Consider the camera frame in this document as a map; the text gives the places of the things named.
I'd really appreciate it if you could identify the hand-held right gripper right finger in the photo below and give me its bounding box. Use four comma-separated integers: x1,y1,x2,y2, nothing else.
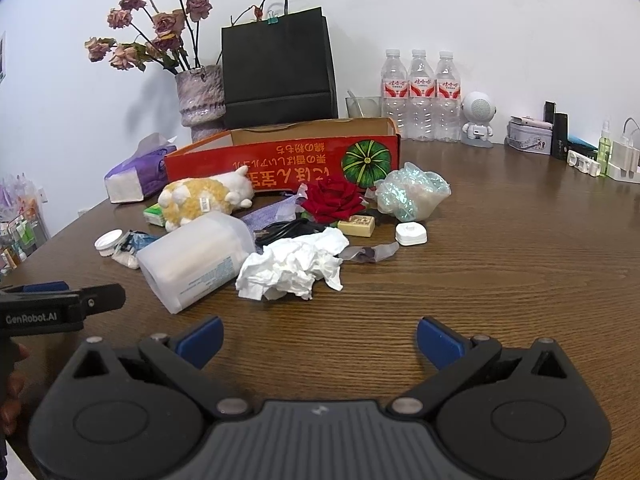
389,316,569,418

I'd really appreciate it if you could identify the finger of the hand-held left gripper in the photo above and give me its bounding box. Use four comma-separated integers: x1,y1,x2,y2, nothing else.
0,281,71,295
80,283,127,313

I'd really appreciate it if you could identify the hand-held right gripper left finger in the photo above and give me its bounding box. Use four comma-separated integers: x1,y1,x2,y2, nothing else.
72,316,251,418

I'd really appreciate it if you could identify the white round puck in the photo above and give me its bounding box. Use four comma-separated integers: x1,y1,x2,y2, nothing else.
95,229,126,258
395,221,429,247

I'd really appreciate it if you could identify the blue and black wrapper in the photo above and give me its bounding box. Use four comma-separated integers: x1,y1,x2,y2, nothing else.
116,230,163,257

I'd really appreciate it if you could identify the translucent plastic container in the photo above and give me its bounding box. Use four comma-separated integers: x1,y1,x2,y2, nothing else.
136,211,257,315

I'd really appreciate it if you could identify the clear plastic wrapper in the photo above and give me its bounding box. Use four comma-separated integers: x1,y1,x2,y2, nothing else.
340,241,401,264

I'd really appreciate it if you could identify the white tissue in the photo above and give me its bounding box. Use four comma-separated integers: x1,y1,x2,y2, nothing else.
235,226,351,302

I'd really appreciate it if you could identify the black cable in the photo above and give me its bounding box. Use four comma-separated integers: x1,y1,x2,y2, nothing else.
254,217,326,249

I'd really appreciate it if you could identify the yellow and white plush toy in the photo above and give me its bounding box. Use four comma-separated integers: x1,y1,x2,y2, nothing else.
158,165,256,232

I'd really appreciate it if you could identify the yellow eraser box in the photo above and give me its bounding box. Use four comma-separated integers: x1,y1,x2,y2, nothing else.
337,215,377,238

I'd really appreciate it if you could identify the purple cloth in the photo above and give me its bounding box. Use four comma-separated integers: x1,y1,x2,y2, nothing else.
240,194,307,227

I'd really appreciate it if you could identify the iridescent plastic bag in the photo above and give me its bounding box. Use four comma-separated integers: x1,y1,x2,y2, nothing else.
374,161,452,222

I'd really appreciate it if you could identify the red fabric rose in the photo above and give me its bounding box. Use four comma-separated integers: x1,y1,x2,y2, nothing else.
300,178,369,225

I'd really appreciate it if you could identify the red cardboard box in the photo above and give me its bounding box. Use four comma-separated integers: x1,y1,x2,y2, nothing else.
164,117,402,197

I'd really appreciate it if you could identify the person's left hand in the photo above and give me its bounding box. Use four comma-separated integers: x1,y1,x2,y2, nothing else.
0,343,31,437

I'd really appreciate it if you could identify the rack of colourful packets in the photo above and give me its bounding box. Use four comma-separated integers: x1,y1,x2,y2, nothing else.
0,174,51,281

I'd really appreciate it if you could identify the purple tissue pack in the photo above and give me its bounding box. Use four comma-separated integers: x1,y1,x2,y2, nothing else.
104,132,178,204

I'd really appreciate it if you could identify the mottled purple ceramic vase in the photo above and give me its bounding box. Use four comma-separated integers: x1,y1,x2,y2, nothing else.
175,65,226,144

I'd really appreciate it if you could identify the grey printed tin box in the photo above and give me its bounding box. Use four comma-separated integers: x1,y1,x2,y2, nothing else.
505,116,554,154

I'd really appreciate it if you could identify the white plastic holder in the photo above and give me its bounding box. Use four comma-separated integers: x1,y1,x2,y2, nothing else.
567,150,601,177

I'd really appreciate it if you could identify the white robot speaker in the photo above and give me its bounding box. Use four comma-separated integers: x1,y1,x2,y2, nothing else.
460,91,497,148

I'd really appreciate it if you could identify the tall black box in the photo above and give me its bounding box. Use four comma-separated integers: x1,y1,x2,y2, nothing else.
552,112,570,160

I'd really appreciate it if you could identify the clear water bottle red label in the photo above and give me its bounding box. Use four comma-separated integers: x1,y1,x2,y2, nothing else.
434,51,462,142
407,49,436,141
381,49,409,138

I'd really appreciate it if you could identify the clear glass cup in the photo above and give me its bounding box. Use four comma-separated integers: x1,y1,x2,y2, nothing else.
346,90,384,119

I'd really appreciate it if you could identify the green spray bottle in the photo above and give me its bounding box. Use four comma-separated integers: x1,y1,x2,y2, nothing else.
597,121,613,176

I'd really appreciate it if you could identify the white charger block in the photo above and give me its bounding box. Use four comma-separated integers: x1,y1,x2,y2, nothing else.
611,132,640,183

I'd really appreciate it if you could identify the black paper bag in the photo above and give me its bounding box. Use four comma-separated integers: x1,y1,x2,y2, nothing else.
221,0,339,131

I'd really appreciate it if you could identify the dried pink rose bouquet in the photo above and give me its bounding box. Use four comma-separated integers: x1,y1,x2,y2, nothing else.
84,0,213,73

